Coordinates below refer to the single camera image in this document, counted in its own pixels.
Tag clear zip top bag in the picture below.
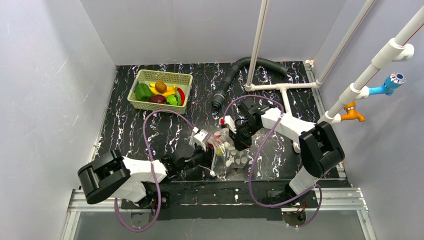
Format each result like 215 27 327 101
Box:
201 129 249 177

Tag red fake chili pepper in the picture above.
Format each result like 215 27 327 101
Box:
177 87 186 106

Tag yellow fake banana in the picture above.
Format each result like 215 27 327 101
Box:
149 82 178 97

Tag brown fake kiwi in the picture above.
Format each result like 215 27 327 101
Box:
154 81 168 94

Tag dark green bell pepper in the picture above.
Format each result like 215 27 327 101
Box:
134 83 154 102

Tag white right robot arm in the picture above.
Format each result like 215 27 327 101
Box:
219 96 345 198

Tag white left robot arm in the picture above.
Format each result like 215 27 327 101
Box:
77 143 215 205

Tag green plastic basket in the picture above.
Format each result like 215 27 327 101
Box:
127 69 193 115

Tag orange tap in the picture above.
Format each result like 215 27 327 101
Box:
340 100 366 122

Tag blue tap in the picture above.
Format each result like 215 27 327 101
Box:
369 72 406 96

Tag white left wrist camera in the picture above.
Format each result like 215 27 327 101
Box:
189 127 211 152

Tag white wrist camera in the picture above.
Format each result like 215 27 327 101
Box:
219 115 237 135
189 127 211 152

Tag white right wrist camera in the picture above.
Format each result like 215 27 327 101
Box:
219 115 237 135

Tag black corrugated hose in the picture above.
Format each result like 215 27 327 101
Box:
211 56 290 113

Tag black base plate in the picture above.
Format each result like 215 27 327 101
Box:
120 181 318 221

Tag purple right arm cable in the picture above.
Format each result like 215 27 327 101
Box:
221 95 323 229

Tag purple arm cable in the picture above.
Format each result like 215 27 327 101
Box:
221 95 323 229
113 109 200 233

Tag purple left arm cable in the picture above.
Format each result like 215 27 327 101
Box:
113 109 200 233

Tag aluminium frame rail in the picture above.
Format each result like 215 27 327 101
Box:
61 187 376 240

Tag white PVC pipe frame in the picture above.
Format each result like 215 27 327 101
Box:
244 0 424 154

